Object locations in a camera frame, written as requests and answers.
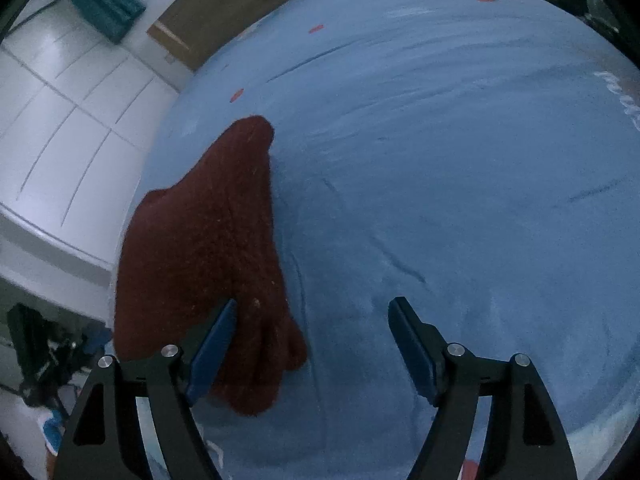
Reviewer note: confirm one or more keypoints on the teal curtain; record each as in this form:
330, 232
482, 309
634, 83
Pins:
112, 18

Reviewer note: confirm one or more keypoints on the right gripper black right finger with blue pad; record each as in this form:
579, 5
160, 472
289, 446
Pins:
524, 438

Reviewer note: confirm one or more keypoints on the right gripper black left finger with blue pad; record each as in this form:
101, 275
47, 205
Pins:
103, 437

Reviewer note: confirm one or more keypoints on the dark red knit sweater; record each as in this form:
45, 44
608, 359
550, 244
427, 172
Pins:
204, 241

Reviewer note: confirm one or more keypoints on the blue cartoon print bedspread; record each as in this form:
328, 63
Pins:
478, 157

